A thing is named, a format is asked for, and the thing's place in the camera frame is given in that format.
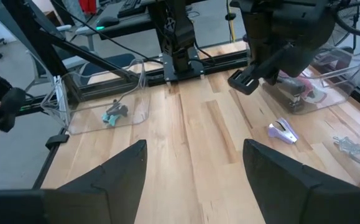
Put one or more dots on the clear plastic object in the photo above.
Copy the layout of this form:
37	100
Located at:
353	149

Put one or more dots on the black desk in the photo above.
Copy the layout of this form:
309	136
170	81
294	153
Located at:
130	25

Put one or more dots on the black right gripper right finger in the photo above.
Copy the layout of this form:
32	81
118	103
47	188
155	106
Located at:
285	186

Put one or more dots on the black computer mouse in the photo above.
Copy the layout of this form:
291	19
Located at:
107	21

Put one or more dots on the clear plastic bin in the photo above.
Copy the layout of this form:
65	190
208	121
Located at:
89	105
347	81

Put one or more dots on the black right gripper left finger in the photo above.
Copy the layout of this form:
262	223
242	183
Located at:
105	193

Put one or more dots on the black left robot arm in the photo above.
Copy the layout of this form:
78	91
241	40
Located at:
176	31

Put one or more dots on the blue chair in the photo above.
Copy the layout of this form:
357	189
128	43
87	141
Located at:
111	63

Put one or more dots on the black keyboard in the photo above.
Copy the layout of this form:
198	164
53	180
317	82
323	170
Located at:
129	7

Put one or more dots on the pink stapler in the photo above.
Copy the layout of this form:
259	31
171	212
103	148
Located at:
313	90

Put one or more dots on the dark grey staple remover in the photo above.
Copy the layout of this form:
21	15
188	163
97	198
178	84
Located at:
117	109

